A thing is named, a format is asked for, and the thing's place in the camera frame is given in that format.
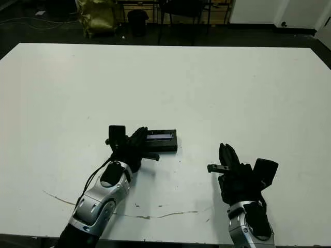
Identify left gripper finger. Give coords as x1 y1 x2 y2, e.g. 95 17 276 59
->
133 127 148 150
128 127 145 146

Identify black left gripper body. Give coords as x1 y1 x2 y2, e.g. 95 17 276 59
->
108 141 160 173

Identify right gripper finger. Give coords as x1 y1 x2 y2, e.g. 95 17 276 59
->
223 144 243 169
219 143 234 169

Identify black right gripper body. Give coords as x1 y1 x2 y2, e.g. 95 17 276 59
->
207 163 262 205

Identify black printed box lid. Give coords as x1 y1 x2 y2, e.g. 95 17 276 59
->
139 129 178 153

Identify black trash bin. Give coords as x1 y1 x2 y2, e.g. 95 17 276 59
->
127 9 149 38

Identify yellow green plastic bag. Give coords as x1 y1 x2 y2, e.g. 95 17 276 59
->
77 0 117 39

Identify white door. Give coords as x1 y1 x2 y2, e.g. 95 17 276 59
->
317 0 331 50

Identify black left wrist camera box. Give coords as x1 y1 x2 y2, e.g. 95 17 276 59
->
105 125 127 150

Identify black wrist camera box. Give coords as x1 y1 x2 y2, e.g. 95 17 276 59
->
105 125 127 150
252 158 279 192

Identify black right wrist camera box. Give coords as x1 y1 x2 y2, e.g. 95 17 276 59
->
252 158 279 192

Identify white floor cable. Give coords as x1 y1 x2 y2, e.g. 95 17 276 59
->
0 14 79 30

